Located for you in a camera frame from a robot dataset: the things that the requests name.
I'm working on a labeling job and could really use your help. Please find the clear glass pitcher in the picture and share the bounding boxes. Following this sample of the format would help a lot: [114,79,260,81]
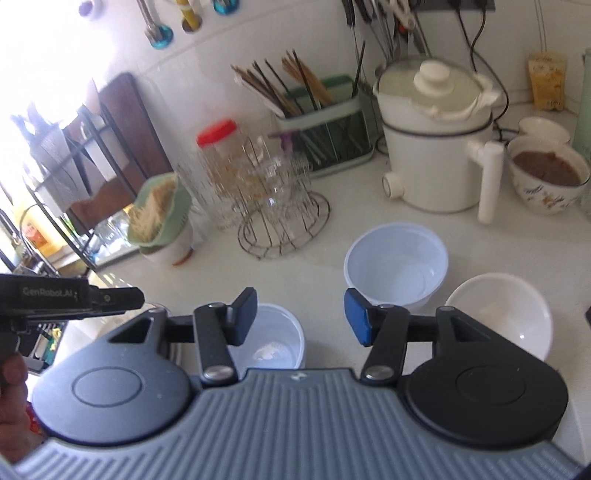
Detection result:
[177,159,234,232]

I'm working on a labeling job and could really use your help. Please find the yellow packet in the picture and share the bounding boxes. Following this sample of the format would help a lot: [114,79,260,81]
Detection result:
[527,52,568,112]

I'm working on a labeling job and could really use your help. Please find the bundle of chopsticks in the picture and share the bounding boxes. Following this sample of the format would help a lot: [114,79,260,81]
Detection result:
[231,50,336,118]

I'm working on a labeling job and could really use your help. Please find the person's left hand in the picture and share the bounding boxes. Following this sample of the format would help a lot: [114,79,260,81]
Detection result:
[0,355,36,463]

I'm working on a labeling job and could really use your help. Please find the green white cutlery holder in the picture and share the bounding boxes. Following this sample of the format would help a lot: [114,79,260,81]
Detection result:
[276,75,374,179]

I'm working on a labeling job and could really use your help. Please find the yellow detergent bottle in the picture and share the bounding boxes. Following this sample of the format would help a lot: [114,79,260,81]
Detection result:
[20,216,52,253]

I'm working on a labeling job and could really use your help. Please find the hanging kitchen utensils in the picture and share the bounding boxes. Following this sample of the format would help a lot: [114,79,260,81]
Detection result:
[341,0,419,63]

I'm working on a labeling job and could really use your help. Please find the upturned drinking glasses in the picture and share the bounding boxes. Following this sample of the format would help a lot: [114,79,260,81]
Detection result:
[93,213,140,260]

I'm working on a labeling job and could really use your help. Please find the group of glass cups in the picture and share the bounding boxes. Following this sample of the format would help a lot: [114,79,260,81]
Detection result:
[239,133,315,224]

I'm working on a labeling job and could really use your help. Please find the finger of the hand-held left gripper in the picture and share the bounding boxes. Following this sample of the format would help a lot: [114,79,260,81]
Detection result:
[90,286,145,317]

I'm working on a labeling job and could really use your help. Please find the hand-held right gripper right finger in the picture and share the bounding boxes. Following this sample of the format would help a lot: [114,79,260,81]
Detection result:
[344,287,491,386]

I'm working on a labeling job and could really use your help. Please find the red lid plastic jar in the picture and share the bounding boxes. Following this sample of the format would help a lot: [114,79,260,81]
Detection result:
[196,119,242,232]

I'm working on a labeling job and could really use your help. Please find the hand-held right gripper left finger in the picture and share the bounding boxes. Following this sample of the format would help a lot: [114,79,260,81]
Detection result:
[108,287,258,387]

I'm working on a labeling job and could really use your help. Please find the black power cables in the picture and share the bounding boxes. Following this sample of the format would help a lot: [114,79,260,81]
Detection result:
[451,0,510,139]

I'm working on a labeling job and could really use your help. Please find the white handled scissors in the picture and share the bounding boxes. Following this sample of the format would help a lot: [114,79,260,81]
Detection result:
[382,0,417,29]

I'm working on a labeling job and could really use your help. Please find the white bowl under strainer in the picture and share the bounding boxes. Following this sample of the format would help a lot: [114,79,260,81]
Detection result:
[140,225,195,267]

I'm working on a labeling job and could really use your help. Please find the small white bowl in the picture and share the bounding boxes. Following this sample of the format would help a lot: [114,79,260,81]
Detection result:
[517,116,573,145]

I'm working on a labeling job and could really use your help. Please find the black metal dish rack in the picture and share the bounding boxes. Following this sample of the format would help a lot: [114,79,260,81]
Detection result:
[8,104,155,274]

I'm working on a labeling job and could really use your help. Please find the dark wooden cutting board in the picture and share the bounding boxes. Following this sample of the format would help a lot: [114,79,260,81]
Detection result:
[68,71,174,234]

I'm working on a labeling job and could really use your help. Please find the round wire cup rack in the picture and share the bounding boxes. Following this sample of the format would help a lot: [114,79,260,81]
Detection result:
[237,190,331,260]

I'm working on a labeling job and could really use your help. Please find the yellow pipe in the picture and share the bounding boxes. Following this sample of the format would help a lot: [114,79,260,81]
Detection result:
[177,0,202,34]

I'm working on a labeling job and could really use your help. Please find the pale green frosted pitcher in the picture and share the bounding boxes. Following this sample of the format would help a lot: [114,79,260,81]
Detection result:
[571,50,591,214]

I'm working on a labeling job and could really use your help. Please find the floral bowl with brown food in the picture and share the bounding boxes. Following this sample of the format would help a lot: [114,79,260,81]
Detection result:
[506,136,591,216]

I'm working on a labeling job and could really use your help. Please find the green strainer with noodles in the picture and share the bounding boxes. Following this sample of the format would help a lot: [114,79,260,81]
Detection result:
[127,173,193,246]

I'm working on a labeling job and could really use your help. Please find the plain white ceramic bowl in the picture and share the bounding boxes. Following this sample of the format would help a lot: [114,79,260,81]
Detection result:
[444,272,554,363]

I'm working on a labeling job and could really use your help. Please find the white electric cooking pot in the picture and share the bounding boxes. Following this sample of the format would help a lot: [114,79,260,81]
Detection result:
[373,58,507,228]

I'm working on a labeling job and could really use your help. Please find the black wall power strip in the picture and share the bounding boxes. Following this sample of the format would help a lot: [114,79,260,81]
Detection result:
[416,0,498,13]

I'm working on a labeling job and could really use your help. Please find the translucent plastic bowl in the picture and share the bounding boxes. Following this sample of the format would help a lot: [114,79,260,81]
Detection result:
[226,303,307,371]
[344,222,449,312]

